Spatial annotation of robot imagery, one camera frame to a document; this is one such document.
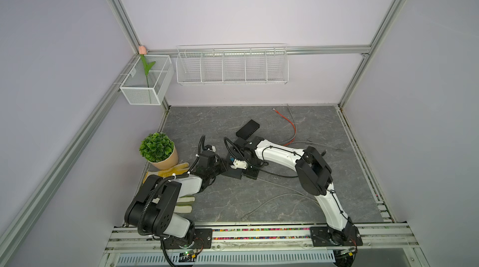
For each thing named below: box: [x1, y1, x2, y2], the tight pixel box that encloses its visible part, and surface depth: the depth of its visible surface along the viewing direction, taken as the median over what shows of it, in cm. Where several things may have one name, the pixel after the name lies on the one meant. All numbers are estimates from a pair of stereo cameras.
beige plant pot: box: [147, 144, 179, 171], surface depth 87 cm
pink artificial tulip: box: [137, 44, 156, 88], surface depth 92 cm
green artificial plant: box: [139, 132, 175, 163], surface depth 86 cm
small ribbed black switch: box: [235, 119, 261, 141], surface depth 111 cm
